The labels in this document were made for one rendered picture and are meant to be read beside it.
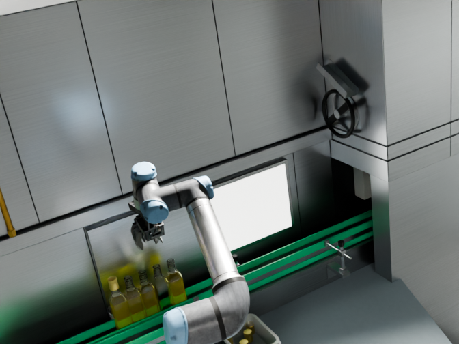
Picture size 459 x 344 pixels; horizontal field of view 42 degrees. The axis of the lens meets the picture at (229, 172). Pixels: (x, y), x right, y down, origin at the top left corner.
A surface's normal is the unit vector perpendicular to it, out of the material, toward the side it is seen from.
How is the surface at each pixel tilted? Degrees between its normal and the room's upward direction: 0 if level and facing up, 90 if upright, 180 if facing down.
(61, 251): 90
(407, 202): 90
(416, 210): 90
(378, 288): 0
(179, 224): 90
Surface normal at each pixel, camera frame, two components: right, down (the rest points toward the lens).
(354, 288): -0.15, -0.91
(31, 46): 0.48, 0.29
